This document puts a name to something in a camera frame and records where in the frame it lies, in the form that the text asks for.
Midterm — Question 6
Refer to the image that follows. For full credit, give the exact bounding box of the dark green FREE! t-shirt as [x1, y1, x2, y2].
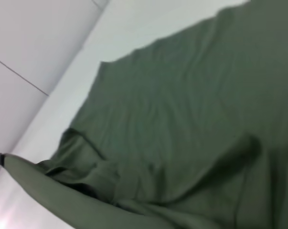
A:
[3, 0, 288, 229]

